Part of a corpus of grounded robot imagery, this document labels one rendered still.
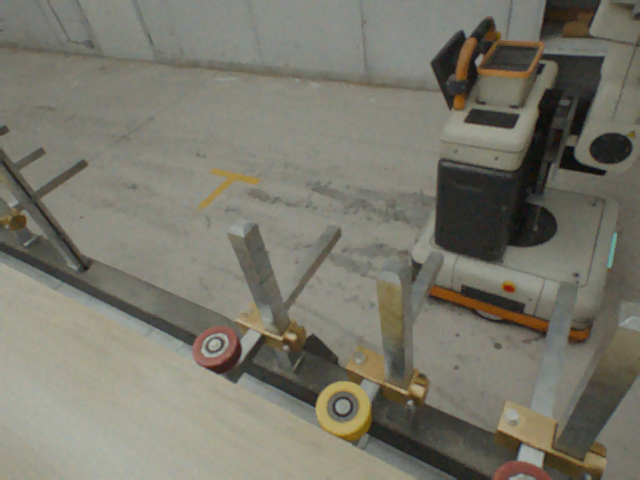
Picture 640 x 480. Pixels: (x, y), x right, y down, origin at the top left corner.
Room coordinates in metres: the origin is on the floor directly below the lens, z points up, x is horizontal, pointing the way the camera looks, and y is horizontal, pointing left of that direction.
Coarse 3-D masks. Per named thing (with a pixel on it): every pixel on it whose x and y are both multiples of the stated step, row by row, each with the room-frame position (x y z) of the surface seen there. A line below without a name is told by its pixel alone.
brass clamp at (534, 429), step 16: (528, 416) 0.25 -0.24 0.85; (544, 416) 0.25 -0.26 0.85; (496, 432) 0.24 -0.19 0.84; (512, 432) 0.24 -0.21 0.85; (528, 432) 0.23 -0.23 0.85; (544, 432) 0.23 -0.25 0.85; (512, 448) 0.23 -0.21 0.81; (544, 448) 0.21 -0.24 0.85; (592, 448) 0.20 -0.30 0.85; (544, 464) 0.20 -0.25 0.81; (560, 464) 0.19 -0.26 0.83; (576, 464) 0.18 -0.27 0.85; (592, 464) 0.18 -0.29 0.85
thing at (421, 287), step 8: (432, 256) 0.62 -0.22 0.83; (440, 256) 0.61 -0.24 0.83; (424, 264) 0.60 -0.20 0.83; (432, 264) 0.60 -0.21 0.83; (440, 264) 0.60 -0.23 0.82; (424, 272) 0.58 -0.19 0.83; (432, 272) 0.57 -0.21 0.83; (416, 280) 0.56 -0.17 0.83; (424, 280) 0.56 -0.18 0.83; (432, 280) 0.56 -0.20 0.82; (416, 288) 0.54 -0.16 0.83; (424, 288) 0.54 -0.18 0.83; (416, 296) 0.52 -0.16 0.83; (424, 296) 0.52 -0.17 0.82; (416, 304) 0.50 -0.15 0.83; (416, 312) 0.49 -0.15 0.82; (368, 384) 0.36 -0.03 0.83; (368, 392) 0.35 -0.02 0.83; (376, 392) 0.35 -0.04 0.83; (376, 400) 0.34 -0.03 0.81
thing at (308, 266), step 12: (336, 228) 0.77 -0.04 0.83; (324, 240) 0.73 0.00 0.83; (336, 240) 0.75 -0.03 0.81; (312, 252) 0.70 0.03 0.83; (324, 252) 0.71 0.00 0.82; (300, 264) 0.67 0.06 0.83; (312, 264) 0.67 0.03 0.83; (300, 276) 0.64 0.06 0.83; (312, 276) 0.66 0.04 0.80; (288, 288) 0.61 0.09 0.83; (300, 288) 0.62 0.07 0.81; (288, 300) 0.58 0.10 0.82; (252, 336) 0.51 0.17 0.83; (252, 348) 0.48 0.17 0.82; (240, 360) 0.46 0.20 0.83; (228, 372) 0.44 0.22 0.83; (240, 372) 0.45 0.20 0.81
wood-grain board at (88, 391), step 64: (0, 320) 0.62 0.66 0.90; (64, 320) 0.58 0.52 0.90; (0, 384) 0.46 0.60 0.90; (64, 384) 0.44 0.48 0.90; (128, 384) 0.41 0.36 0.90; (192, 384) 0.39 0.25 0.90; (0, 448) 0.35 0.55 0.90; (64, 448) 0.32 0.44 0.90; (128, 448) 0.30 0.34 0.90; (192, 448) 0.28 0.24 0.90; (256, 448) 0.27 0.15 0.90; (320, 448) 0.25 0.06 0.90
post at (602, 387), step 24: (624, 312) 0.22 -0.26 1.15; (624, 336) 0.20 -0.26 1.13; (600, 360) 0.21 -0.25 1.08; (624, 360) 0.19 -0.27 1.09; (600, 384) 0.20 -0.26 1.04; (624, 384) 0.19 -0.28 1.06; (576, 408) 0.20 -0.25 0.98; (600, 408) 0.19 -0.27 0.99; (576, 432) 0.20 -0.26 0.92; (576, 456) 0.19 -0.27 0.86
